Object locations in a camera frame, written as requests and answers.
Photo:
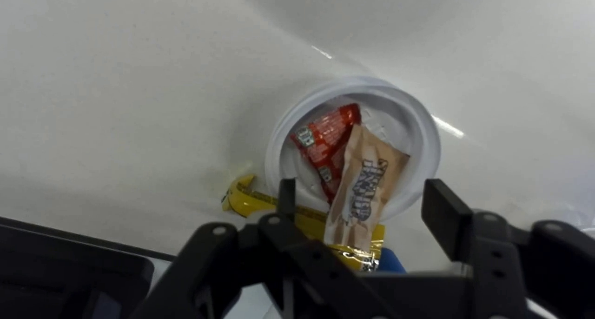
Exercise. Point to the blue object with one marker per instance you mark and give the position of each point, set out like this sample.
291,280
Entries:
389,262

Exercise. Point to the brown sachet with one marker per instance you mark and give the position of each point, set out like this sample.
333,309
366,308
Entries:
365,184

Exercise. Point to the yellow sachet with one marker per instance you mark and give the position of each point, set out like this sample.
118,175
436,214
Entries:
246,200

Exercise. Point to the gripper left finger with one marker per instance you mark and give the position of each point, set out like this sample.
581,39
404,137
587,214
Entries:
288,249

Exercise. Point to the black appliance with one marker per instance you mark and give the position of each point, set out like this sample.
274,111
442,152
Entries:
65,272

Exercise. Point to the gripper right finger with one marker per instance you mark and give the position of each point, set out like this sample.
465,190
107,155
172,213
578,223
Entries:
488,244

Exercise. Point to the red sachet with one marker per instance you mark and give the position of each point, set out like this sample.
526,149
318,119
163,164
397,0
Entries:
325,137

